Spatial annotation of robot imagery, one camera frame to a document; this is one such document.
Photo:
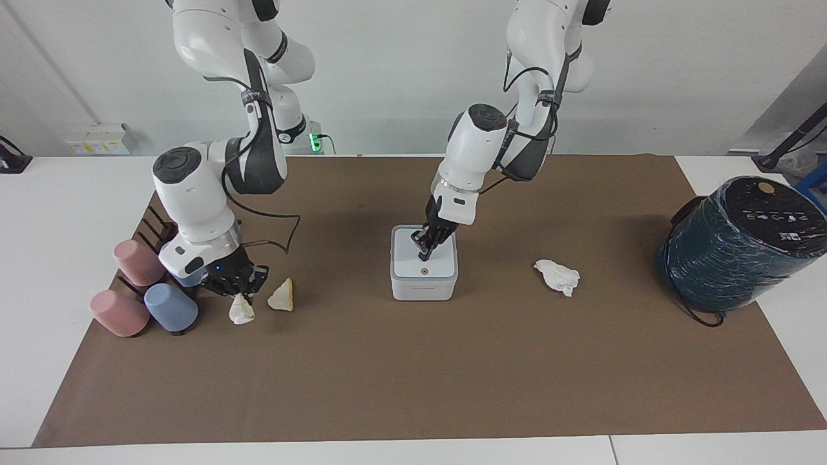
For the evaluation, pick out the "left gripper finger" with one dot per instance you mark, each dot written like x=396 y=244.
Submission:
x=421 y=244
x=440 y=236

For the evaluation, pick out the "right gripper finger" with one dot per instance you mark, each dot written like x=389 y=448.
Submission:
x=256 y=279
x=219 y=288

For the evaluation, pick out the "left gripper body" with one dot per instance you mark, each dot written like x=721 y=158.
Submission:
x=437 y=214

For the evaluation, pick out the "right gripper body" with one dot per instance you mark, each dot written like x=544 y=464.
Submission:
x=231 y=263

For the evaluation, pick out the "white tissue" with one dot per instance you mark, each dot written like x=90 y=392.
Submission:
x=241 y=312
x=558 y=276

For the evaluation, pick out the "small white square bin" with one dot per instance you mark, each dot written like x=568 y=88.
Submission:
x=423 y=278

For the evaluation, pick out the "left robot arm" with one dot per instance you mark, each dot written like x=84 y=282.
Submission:
x=475 y=148

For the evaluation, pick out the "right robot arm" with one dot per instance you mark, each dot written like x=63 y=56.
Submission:
x=194 y=194

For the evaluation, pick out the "crumpled yellowish tissue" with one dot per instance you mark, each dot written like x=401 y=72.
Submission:
x=282 y=297

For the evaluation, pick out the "blue cup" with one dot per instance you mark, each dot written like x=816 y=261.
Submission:
x=170 y=308

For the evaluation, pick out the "dark brown cup rack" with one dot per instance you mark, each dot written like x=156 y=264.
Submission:
x=155 y=227

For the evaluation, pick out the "pink cup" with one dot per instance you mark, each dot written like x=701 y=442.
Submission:
x=137 y=263
x=119 y=313

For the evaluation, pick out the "black stand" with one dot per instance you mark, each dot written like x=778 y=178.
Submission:
x=791 y=139
x=11 y=160

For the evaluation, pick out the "dark wrapped round device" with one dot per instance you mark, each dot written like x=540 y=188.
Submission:
x=736 y=248

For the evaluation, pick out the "white wall socket box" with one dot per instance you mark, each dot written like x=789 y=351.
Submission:
x=97 y=141

